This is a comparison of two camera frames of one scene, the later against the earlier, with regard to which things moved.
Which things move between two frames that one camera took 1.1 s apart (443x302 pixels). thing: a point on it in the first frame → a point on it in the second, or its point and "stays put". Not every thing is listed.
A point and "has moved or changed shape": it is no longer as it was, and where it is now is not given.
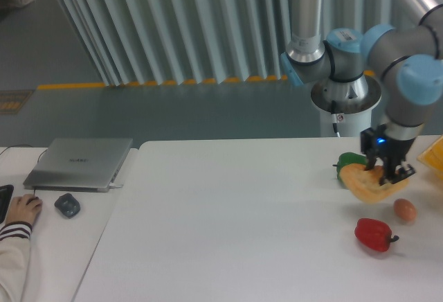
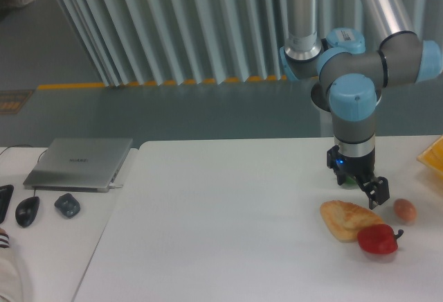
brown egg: (404, 210) stays put
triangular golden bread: (366, 184) has moved or changed shape
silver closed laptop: (78, 164) stays put
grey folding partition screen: (156, 27) stays put
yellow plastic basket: (433, 156) stays put
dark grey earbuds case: (68, 205) stays put
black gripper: (376, 139) → (362, 168)
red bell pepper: (374, 234) has moved or changed shape
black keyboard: (5, 193) stays put
